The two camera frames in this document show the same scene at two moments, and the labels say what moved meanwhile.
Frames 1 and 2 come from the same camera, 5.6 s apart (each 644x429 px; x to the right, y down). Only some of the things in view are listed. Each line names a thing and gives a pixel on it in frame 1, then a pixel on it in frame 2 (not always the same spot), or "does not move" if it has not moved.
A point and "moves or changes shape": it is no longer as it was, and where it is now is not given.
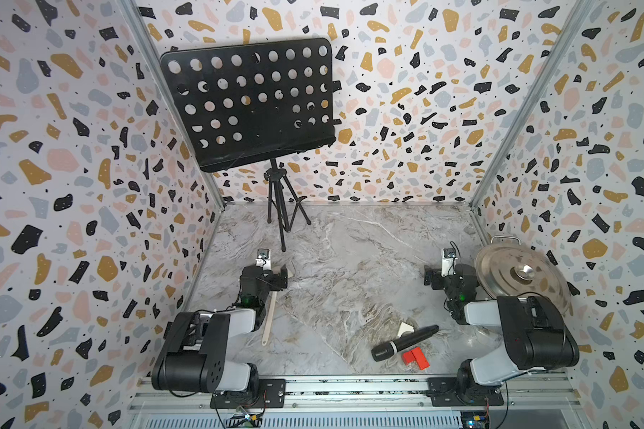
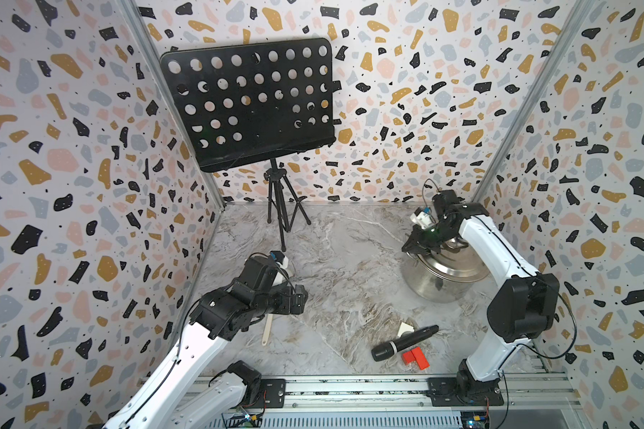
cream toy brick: [404, 327] does not move
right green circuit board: [475, 419] does not move
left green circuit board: [249, 420] does not move
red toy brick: [418, 356] does not move
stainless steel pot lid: [507, 268] moves or changes shape
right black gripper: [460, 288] -> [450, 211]
